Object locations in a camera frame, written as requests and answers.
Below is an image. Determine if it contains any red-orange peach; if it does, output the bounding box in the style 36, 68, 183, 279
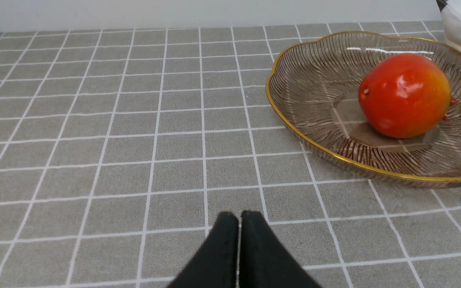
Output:
357, 53, 456, 139

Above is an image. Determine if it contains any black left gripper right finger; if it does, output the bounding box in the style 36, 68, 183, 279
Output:
239, 211, 320, 288

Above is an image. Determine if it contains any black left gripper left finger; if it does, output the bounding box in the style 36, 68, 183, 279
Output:
168, 212, 239, 288

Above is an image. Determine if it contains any gold-rimmed glass fruit bowl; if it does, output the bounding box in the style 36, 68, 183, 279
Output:
266, 31, 461, 188

